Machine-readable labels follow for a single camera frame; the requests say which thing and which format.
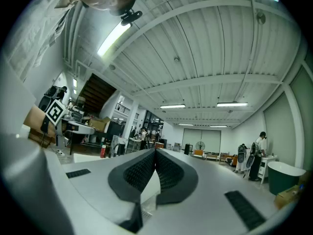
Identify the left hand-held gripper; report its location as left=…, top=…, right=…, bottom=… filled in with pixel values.
left=40, top=98, right=96, bottom=146

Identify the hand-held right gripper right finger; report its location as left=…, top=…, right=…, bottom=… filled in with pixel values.
left=143, top=148, right=293, bottom=235

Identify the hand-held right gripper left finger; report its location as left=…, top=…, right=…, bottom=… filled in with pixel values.
left=45, top=148, right=157, bottom=227

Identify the green tub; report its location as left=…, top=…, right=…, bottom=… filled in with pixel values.
left=267, top=162, right=307, bottom=196

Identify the cardboard box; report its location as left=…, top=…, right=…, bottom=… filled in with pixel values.
left=273, top=184, right=306, bottom=209
left=88, top=117, right=111, bottom=132
left=23, top=106, right=58, bottom=148

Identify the brown staircase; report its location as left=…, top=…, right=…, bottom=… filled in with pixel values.
left=77, top=72, right=117, bottom=114

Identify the black metal railing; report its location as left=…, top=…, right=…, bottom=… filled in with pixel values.
left=114, top=103, right=132, bottom=114

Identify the black standing fan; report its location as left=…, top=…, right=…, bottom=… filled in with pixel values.
left=195, top=141, right=205, bottom=156

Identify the white cabinet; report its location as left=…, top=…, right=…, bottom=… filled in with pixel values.
left=258, top=155, right=278, bottom=185

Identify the person's white shirt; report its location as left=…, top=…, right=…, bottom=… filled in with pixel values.
left=3, top=0, right=81, bottom=83

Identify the black head camera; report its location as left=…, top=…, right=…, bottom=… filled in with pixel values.
left=119, top=8, right=144, bottom=26

